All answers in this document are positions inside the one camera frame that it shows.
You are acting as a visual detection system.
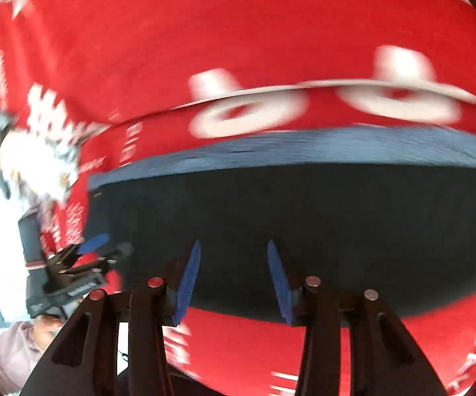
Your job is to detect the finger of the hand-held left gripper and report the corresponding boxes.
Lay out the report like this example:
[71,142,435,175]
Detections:
[67,243,135,276]
[54,233,111,265]

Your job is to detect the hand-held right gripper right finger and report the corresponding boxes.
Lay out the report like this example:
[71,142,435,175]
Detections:
[268,240,447,396]

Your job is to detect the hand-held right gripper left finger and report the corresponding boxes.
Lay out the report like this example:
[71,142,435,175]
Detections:
[21,239,201,396]

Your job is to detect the person's left forearm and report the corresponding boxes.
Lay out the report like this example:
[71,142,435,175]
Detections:
[0,319,63,396]

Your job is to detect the pile of crumpled clothes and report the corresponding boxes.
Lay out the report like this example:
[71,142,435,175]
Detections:
[0,126,84,215]

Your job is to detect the black pants with grey waistband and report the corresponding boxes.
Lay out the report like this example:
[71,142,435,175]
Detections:
[85,126,476,323]

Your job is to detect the red printed blanket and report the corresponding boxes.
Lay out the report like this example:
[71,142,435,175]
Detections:
[0,0,476,396]

